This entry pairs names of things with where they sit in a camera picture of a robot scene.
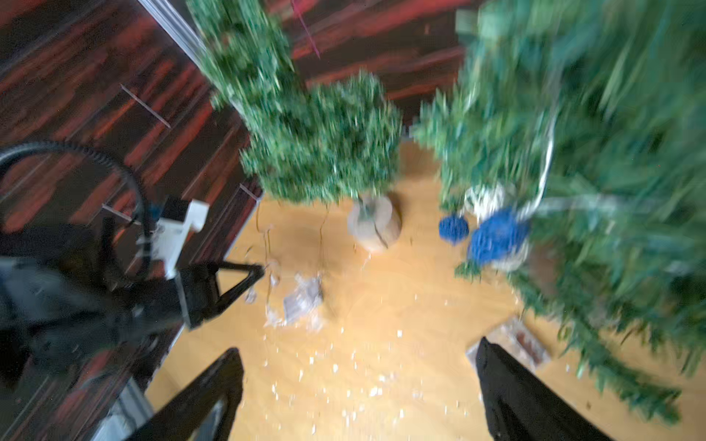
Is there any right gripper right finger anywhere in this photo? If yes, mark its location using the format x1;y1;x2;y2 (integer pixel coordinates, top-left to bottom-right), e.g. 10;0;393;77
475;338;609;441

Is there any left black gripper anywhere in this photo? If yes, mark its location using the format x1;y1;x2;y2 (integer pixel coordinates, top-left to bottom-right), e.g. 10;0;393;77
1;225;265;375

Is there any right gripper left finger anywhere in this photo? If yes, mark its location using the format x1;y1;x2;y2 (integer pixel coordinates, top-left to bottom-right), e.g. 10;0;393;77
128;347;245;440

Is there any small christmas tree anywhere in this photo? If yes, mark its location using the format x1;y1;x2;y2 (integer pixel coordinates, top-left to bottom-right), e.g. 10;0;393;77
188;1;403;225

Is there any decorated christmas tree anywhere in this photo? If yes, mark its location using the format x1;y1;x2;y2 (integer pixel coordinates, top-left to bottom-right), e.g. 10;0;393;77
412;1;705;424

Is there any left clear battery box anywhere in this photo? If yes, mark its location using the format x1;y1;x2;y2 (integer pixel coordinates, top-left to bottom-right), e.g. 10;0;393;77
265;274;325;333

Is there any clear battery box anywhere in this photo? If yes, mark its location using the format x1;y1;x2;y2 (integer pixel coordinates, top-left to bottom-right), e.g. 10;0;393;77
265;274;325;333
484;315;552;371

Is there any right clear battery box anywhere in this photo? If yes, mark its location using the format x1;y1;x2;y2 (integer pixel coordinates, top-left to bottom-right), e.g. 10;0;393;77
484;315;552;371

